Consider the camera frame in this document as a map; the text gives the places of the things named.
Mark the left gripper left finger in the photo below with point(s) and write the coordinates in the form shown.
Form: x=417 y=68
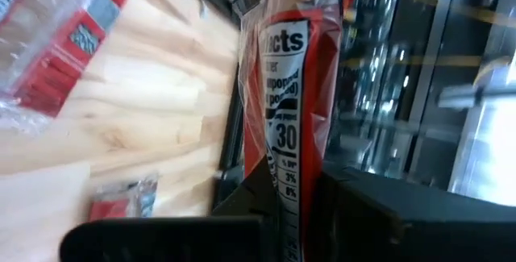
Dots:
x=169 y=242

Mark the black metal table frame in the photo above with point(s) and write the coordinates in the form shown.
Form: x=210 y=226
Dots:
x=231 y=133

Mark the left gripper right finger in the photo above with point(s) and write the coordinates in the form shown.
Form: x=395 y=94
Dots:
x=403 y=229

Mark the popcorn bag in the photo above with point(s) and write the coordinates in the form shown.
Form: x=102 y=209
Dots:
x=60 y=52
x=109 y=209
x=288 y=92

